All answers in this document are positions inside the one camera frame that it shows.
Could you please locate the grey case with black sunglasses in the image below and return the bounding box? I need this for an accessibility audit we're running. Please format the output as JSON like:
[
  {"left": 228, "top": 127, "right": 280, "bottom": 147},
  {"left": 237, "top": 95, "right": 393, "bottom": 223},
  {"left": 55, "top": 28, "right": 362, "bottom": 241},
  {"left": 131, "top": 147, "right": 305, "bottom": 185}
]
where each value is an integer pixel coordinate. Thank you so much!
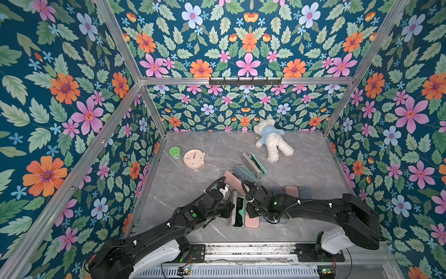
[{"left": 227, "top": 195, "right": 246, "bottom": 229}]

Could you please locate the pink case with purple glasses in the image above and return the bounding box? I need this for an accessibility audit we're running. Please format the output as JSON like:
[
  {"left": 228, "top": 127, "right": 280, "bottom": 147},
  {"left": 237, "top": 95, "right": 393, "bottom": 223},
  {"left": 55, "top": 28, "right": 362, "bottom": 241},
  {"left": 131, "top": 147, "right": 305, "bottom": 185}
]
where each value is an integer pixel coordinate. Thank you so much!
[{"left": 285, "top": 186, "right": 300, "bottom": 198}]

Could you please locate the grey case with red glasses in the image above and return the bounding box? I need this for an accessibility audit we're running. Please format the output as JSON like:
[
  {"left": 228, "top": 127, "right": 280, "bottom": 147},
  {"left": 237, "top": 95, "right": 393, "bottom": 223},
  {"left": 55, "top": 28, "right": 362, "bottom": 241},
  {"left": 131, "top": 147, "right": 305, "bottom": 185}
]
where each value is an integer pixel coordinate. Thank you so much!
[{"left": 298, "top": 186, "right": 312, "bottom": 199}]

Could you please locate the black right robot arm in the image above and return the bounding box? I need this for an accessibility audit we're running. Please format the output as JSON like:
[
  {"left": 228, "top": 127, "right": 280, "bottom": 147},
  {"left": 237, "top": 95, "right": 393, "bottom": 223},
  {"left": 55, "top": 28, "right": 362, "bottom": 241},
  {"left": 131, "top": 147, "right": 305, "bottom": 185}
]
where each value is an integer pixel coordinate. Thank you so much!
[{"left": 242, "top": 180, "right": 381, "bottom": 250}]

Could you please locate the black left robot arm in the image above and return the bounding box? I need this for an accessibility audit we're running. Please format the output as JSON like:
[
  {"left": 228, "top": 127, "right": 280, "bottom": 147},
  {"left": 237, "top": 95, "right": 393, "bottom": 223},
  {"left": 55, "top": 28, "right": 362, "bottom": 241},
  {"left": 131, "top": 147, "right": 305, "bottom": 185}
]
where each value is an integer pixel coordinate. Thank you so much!
[{"left": 88, "top": 185, "right": 235, "bottom": 279}]

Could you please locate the pink case with brown sunglasses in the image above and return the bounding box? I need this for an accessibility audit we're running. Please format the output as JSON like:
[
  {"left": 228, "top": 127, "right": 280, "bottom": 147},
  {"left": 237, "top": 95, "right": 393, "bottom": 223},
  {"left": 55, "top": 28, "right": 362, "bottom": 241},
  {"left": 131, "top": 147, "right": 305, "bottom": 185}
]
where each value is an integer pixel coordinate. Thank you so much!
[{"left": 224, "top": 171, "right": 246, "bottom": 196}]

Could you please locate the grey case with olive glasses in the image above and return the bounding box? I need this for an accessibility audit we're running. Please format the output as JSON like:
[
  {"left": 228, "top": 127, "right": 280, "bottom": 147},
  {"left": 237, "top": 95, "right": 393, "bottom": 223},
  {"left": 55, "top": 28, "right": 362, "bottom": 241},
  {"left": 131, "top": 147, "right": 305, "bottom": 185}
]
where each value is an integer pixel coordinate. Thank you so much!
[{"left": 233, "top": 164, "right": 262, "bottom": 186}]

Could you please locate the mint case with black glasses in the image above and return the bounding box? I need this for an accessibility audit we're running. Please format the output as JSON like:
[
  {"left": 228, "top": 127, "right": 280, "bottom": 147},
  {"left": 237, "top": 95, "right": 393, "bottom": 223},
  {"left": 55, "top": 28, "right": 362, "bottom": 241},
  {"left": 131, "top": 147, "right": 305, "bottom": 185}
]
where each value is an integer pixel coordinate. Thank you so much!
[{"left": 242, "top": 153, "right": 268, "bottom": 178}]

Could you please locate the cream round alarm clock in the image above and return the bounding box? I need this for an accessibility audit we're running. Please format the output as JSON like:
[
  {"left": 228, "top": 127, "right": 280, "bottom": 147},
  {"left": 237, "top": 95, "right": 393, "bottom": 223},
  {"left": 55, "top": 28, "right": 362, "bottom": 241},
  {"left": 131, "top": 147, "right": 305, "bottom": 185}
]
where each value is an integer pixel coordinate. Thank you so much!
[{"left": 183, "top": 149, "right": 206, "bottom": 170}]

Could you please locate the green lidded round container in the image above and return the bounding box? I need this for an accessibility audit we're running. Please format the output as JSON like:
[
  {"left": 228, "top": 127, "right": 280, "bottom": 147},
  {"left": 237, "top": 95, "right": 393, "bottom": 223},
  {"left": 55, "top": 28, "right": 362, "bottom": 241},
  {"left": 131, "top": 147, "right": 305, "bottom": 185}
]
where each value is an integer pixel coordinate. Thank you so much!
[{"left": 168, "top": 146, "right": 181, "bottom": 160}]

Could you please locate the white teddy bear blue shirt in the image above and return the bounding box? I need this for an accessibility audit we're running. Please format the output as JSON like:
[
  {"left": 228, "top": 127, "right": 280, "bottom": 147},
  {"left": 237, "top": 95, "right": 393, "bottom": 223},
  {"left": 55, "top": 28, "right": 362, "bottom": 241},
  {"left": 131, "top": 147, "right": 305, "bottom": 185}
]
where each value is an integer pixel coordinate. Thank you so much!
[{"left": 254, "top": 119, "right": 295, "bottom": 163}]

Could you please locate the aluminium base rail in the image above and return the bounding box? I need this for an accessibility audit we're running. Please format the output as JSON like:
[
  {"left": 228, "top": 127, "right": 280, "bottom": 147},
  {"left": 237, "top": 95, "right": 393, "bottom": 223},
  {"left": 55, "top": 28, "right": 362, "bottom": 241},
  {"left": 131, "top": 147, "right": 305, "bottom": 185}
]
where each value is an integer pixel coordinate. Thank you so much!
[{"left": 107, "top": 241, "right": 335, "bottom": 266}]

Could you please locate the black hook rail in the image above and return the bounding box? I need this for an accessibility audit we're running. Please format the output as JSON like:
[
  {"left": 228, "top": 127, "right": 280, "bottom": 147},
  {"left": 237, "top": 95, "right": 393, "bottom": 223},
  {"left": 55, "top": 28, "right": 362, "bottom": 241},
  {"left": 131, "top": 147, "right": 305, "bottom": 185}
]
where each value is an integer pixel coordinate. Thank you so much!
[{"left": 208, "top": 77, "right": 282, "bottom": 86}]

